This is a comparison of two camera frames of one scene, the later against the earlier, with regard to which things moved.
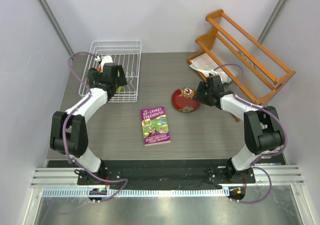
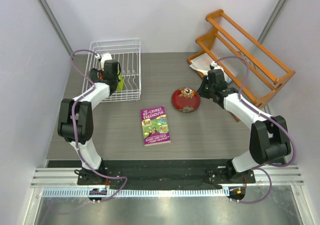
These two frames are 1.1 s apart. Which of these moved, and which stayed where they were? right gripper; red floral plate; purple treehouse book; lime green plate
Moved: right gripper
Stayed: lime green plate; purple treehouse book; red floral plate
